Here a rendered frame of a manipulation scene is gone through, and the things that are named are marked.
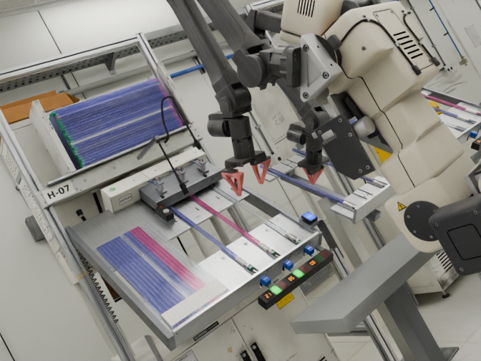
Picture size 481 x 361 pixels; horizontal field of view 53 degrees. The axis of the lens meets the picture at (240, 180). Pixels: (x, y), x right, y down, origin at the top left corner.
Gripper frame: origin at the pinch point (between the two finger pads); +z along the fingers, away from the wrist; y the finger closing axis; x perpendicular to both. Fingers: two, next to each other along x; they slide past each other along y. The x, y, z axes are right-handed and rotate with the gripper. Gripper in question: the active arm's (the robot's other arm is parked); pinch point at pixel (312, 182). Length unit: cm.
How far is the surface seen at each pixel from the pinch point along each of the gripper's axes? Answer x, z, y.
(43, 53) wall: -266, 16, -8
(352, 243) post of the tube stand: 8.2, 35.4, -17.7
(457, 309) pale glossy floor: 40, 88, -65
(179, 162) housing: -63, 12, 16
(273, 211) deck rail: -17.1, 21.4, 2.8
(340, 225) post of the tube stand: 1.7, 29.3, -17.2
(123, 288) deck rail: -21, 18, 70
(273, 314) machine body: -2, 57, 19
